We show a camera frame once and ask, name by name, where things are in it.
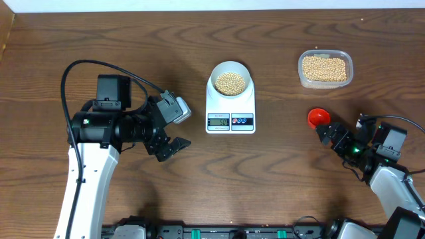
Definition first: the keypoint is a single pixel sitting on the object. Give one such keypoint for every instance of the grey plastic bowl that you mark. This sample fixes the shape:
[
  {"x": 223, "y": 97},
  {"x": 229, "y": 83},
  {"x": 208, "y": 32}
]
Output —
[{"x": 232, "y": 66}]

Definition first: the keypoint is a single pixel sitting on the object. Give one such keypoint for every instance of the clear container of soybeans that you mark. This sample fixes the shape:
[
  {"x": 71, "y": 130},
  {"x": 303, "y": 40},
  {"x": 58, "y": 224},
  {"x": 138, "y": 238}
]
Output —
[{"x": 325, "y": 69}]

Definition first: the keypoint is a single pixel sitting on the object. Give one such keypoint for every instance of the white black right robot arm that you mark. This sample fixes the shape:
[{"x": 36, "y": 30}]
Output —
[{"x": 372, "y": 153}]

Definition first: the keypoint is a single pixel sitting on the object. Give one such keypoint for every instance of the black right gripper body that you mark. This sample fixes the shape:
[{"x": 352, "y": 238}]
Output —
[{"x": 350, "y": 149}]

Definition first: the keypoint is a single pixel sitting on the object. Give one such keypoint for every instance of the white digital kitchen scale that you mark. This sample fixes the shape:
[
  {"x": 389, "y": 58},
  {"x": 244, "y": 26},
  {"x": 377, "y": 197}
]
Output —
[{"x": 230, "y": 115}]

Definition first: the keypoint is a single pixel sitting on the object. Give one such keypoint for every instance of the soybeans in grey bowl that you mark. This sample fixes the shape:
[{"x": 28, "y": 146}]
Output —
[{"x": 230, "y": 84}]

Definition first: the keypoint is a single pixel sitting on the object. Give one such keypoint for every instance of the red plastic measuring scoop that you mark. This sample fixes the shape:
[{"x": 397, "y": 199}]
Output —
[{"x": 318, "y": 116}]

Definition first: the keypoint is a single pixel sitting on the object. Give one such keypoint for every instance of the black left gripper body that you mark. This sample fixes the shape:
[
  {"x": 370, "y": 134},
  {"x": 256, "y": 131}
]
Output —
[{"x": 159, "y": 137}]

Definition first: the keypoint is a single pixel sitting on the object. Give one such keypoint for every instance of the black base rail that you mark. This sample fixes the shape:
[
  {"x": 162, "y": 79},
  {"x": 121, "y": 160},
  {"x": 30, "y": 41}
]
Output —
[{"x": 305, "y": 227}]

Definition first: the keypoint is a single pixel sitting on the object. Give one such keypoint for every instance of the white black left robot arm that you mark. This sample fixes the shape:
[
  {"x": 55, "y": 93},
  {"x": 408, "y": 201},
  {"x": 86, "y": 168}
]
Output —
[{"x": 96, "y": 135}]

